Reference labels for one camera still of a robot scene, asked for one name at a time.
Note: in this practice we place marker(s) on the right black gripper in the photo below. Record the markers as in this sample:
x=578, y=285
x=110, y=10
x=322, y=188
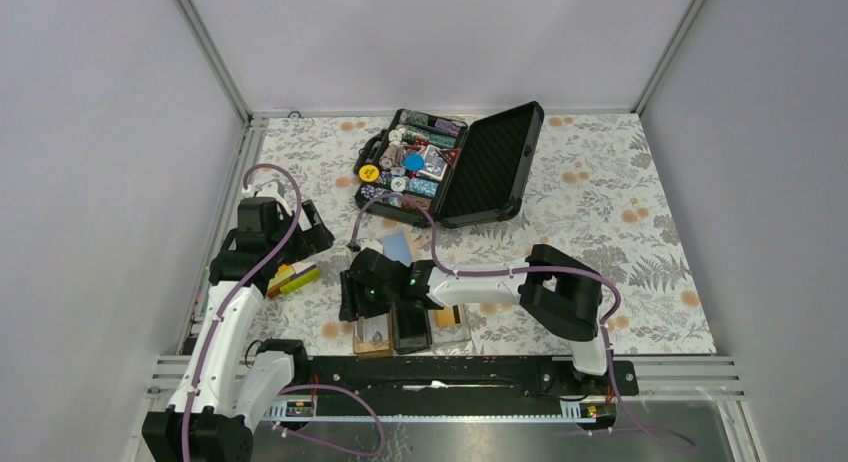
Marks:
x=353, y=305

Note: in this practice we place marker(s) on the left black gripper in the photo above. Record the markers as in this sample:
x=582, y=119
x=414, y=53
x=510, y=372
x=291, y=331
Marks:
x=311, y=240

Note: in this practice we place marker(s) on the gold magnetic stripe cards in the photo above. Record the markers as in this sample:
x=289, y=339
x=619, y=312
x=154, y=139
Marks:
x=449, y=316

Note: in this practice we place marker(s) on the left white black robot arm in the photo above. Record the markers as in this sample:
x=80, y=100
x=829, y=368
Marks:
x=209, y=417

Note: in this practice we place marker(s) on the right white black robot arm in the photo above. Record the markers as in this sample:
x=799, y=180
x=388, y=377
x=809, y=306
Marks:
x=562, y=294

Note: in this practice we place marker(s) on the silver magnetic stripe cards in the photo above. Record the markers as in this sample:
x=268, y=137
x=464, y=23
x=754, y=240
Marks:
x=376, y=330

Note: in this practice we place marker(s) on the amber transparent card holder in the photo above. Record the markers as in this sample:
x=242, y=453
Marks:
x=364, y=350

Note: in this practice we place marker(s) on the smoky black card holder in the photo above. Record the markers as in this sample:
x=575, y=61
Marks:
x=411, y=329

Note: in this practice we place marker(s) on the clear transparent card holder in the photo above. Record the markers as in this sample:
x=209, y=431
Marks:
x=450, y=336

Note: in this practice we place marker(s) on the blue playing card deck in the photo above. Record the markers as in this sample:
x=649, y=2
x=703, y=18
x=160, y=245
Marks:
x=435, y=166

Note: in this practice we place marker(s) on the colourful sticky note stack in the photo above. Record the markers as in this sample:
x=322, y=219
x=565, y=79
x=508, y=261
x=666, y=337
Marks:
x=290, y=278

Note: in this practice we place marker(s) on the yellow round poker chip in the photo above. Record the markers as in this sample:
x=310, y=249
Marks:
x=369, y=173

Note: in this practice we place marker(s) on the black poker chip case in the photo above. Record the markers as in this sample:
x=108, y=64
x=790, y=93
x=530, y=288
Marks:
x=489, y=163

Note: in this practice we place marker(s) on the blue round poker chip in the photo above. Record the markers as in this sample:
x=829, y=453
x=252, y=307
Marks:
x=414, y=162

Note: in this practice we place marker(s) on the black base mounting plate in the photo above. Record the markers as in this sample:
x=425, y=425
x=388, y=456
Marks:
x=455, y=386

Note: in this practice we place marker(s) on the floral patterned table mat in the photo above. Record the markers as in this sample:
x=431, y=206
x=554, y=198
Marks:
x=593, y=193

